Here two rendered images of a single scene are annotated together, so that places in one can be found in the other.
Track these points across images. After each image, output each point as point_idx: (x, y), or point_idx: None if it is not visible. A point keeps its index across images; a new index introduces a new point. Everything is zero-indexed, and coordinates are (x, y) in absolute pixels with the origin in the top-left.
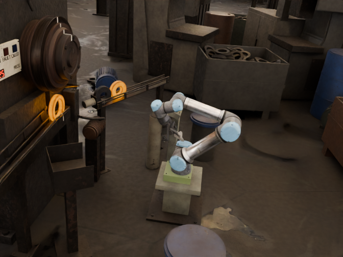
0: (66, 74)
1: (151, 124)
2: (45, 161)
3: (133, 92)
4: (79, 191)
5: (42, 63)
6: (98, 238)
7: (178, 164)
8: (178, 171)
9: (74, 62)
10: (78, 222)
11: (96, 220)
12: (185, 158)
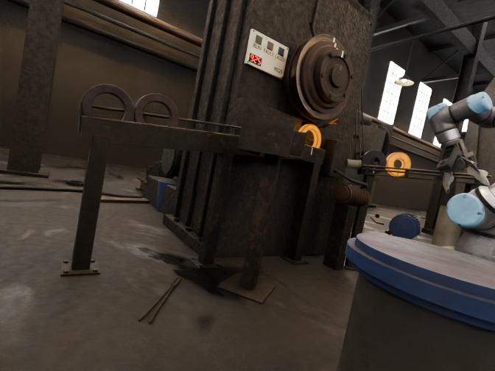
0: (323, 85)
1: (440, 216)
2: (277, 198)
3: (421, 174)
4: (306, 265)
5: (300, 63)
6: (288, 298)
7: (464, 210)
8: (469, 249)
9: (338, 82)
10: (280, 277)
11: (302, 287)
12: (484, 196)
